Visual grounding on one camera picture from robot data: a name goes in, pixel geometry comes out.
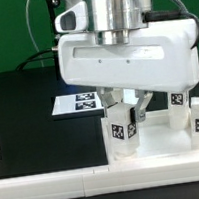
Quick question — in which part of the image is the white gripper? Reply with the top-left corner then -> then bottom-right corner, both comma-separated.
58,19 -> 199,123

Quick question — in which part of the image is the white square table top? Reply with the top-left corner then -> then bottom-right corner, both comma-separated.
102,110 -> 199,168

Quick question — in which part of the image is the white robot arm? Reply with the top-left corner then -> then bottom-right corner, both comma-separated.
55,0 -> 199,122

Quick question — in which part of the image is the white marker sheet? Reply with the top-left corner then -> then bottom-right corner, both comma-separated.
52,92 -> 104,116

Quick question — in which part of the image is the white front obstacle bar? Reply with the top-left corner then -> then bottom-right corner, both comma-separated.
0,152 -> 199,199

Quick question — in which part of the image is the black cable bundle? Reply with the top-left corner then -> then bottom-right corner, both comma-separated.
6,0 -> 67,73

